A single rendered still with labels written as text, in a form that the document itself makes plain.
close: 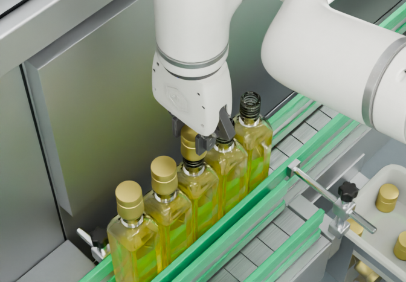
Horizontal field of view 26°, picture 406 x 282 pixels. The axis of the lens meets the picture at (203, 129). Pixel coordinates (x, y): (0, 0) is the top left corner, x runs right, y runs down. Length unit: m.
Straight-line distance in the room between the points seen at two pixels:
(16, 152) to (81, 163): 0.11
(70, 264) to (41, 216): 0.11
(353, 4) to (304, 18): 0.91
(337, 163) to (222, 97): 0.52
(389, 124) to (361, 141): 0.77
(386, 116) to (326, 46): 0.09
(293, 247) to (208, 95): 0.39
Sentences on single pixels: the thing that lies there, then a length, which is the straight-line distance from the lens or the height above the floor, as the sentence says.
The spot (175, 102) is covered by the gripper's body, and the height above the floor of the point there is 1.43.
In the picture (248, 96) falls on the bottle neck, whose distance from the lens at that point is 1.25.
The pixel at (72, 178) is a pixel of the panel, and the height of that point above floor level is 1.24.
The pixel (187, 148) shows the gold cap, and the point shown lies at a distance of 1.16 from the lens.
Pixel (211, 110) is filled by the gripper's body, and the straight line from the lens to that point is 1.04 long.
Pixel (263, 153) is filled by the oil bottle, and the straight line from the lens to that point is 1.32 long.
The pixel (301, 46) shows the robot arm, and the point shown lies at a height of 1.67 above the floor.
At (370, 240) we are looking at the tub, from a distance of 1.56.
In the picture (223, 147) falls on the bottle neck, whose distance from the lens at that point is 1.23.
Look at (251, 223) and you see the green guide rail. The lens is 1.36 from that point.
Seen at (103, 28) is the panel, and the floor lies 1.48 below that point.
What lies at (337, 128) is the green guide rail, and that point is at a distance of 1.47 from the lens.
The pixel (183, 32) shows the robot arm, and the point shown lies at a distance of 0.95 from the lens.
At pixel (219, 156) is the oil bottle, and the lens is 1.24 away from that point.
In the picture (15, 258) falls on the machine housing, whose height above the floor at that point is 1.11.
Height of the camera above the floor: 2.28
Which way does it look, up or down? 54 degrees down
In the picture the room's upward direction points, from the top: straight up
